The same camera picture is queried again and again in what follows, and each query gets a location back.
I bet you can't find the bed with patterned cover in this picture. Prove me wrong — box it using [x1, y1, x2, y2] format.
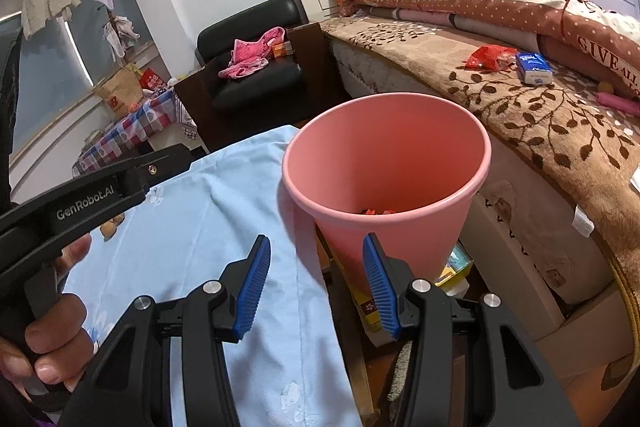
[319, 16, 640, 299]

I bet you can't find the red bag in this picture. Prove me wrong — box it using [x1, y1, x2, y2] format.
[138, 69, 166, 90]

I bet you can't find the red patterned white cloth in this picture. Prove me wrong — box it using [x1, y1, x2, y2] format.
[177, 106, 199, 141]

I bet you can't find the yellow box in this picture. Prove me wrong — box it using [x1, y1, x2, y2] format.
[349, 279, 402, 334]

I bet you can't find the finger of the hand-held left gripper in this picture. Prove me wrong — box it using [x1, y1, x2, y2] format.
[124, 144, 194, 204]

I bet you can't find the blue tissue packet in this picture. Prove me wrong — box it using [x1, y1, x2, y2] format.
[514, 51, 554, 86]

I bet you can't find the brown walnut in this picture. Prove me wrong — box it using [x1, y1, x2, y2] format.
[99, 214, 126, 242]

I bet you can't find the person's left hand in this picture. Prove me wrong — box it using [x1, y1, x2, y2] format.
[0, 232, 94, 403]

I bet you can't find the brown paper bag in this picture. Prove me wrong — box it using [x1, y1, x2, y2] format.
[94, 66, 144, 116]

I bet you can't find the polka dot quilt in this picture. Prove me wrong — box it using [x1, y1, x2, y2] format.
[337, 0, 640, 106]

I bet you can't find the hanging clothes bundle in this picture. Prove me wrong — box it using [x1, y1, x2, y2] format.
[102, 14, 141, 62]

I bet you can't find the black leather armchair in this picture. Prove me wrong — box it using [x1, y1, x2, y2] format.
[172, 0, 352, 156]

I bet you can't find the pink tube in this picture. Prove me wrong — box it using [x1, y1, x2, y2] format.
[594, 91, 640, 116]

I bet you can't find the light blue floral cloth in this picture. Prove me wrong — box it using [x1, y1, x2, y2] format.
[60, 124, 364, 427]

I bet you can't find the green box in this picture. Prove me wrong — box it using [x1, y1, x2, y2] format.
[439, 242, 475, 284]

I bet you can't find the red snack packet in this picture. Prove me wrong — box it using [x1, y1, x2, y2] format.
[464, 45, 519, 72]

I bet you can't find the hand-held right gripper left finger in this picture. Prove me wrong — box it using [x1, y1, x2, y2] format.
[60, 234, 272, 427]

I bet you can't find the pink bucket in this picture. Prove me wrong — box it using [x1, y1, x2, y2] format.
[281, 92, 493, 289]

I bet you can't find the checked tablecloth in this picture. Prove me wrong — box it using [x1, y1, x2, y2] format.
[72, 89, 199, 178]

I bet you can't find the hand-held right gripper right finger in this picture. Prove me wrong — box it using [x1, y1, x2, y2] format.
[362, 233, 568, 427]

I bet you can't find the beige hanging towel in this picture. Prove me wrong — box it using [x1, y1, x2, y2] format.
[21, 0, 82, 40]

